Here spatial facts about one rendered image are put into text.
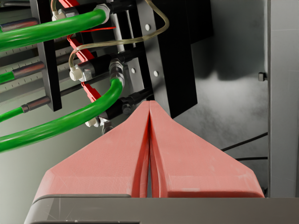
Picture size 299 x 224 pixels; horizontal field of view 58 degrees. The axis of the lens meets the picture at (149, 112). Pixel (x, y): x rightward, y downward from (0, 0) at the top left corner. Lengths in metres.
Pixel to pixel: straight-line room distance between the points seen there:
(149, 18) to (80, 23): 0.22
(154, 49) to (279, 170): 0.27
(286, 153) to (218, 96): 0.23
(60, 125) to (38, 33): 0.08
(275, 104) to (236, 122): 0.22
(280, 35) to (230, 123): 0.30
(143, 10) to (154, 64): 0.09
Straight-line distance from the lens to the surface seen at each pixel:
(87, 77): 0.40
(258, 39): 0.53
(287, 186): 0.47
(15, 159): 0.73
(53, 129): 0.25
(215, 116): 0.64
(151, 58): 0.48
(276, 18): 0.37
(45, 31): 0.24
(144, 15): 0.47
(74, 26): 0.25
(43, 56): 0.56
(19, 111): 0.61
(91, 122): 0.45
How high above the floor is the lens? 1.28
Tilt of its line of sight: 34 degrees down
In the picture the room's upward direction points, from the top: 119 degrees counter-clockwise
